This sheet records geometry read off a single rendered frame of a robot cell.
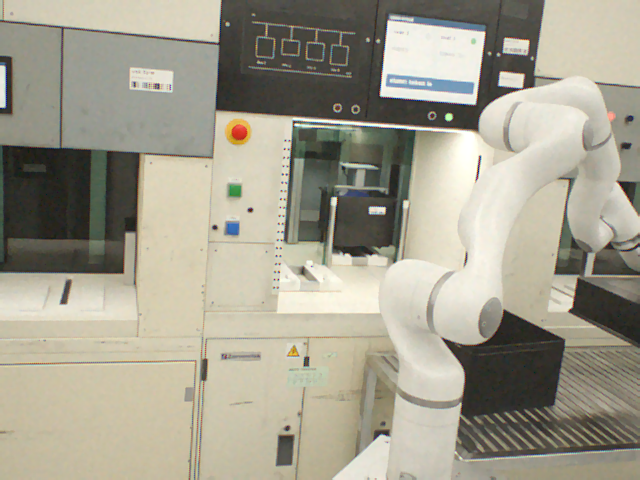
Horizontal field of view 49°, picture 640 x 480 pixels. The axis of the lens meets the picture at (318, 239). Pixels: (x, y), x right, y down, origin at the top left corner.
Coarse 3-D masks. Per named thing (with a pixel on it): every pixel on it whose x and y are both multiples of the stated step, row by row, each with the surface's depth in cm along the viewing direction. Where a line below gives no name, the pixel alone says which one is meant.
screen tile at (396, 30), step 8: (392, 32) 183; (400, 32) 183; (408, 32) 184; (416, 32) 185; (432, 32) 186; (392, 40) 183; (400, 40) 184; (408, 40) 185; (416, 40) 185; (424, 40) 186; (432, 40) 186; (424, 48) 186; (432, 48) 187; (392, 56) 184; (400, 56) 185; (408, 56) 186; (416, 56) 186; (424, 56) 187; (392, 64) 185; (400, 64) 185; (408, 64) 186; (416, 64) 187; (424, 64) 187
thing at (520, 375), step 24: (504, 312) 192; (504, 336) 192; (528, 336) 183; (552, 336) 175; (480, 360) 161; (504, 360) 164; (528, 360) 167; (552, 360) 170; (480, 384) 163; (504, 384) 166; (528, 384) 169; (552, 384) 172; (480, 408) 164; (504, 408) 168; (528, 408) 171
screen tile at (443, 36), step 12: (444, 36) 187; (456, 36) 188; (468, 36) 189; (444, 48) 188; (456, 48) 189; (468, 48) 189; (444, 60) 188; (456, 60) 189; (468, 60) 190; (444, 72) 189; (456, 72) 190; (468, 72) 191
